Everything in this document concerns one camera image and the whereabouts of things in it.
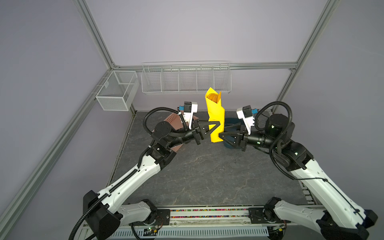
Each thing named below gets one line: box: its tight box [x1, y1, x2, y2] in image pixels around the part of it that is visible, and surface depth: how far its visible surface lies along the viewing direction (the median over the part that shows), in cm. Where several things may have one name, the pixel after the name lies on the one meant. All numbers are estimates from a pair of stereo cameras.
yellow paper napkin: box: [205, 87, 225, 143], surface depth 52 cm
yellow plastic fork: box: [206, 91, 221, 104], surface depth 50 cm
